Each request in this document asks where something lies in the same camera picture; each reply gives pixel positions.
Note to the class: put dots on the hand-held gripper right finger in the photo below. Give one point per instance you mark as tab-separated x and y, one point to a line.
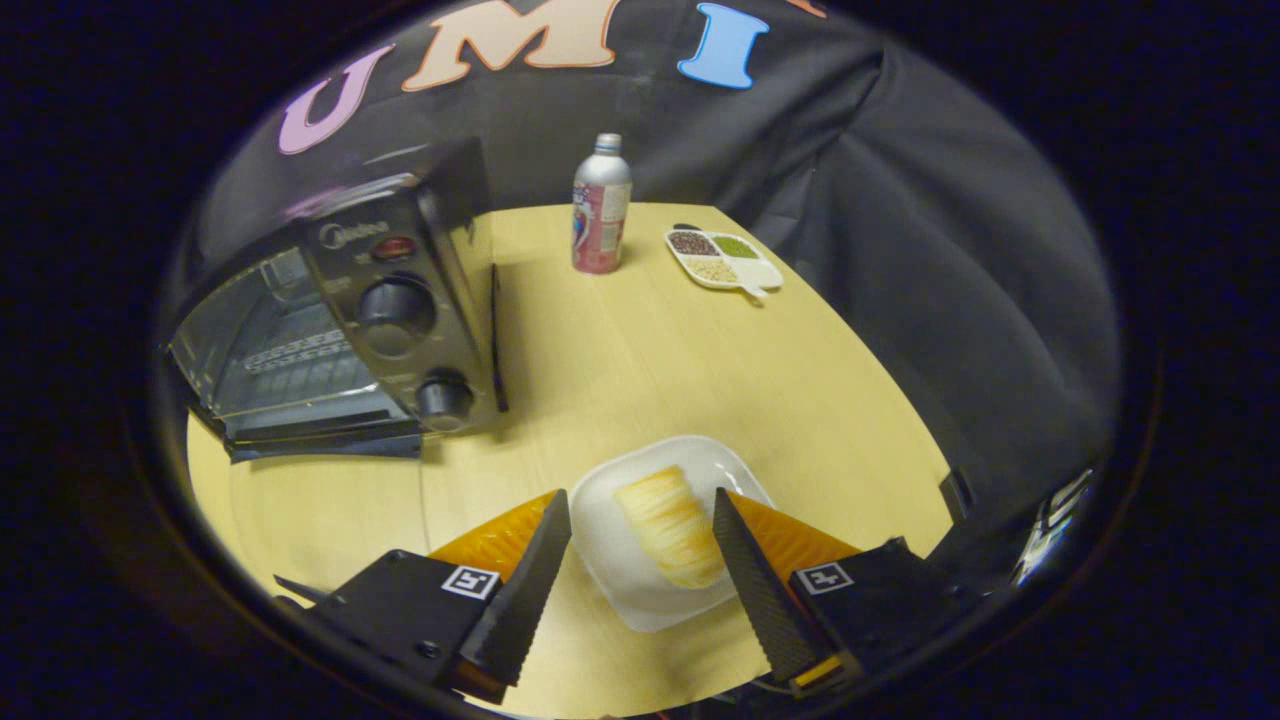
770	600

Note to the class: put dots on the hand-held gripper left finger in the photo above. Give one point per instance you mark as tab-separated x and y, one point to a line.
520	600

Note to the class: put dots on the yellow spiral bread roll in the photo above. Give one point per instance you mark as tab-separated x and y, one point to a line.
670	525

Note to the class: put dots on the black toaster oven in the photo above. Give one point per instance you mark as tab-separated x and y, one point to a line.
390	300

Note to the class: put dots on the white square plate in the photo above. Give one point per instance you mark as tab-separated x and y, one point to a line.
610	540

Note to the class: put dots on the black table edge clip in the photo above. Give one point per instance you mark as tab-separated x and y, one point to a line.
957	495

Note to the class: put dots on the shiny metal object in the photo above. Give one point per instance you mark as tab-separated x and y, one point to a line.
1050	525

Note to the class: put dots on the white divided snack tray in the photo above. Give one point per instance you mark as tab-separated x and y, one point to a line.
745	272

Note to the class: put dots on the pink and silver bottle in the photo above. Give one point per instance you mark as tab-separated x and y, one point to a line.
600	215

